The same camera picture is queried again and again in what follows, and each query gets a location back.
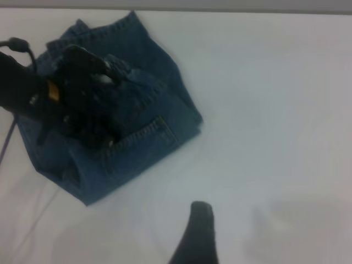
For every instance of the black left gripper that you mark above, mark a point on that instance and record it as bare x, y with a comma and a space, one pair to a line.
82, 110

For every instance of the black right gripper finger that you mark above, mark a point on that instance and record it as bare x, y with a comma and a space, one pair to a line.
198, 236

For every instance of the blue denim pants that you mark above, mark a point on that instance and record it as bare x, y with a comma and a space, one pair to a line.
154, 154

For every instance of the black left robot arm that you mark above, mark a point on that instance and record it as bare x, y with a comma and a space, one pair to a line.
16, 88

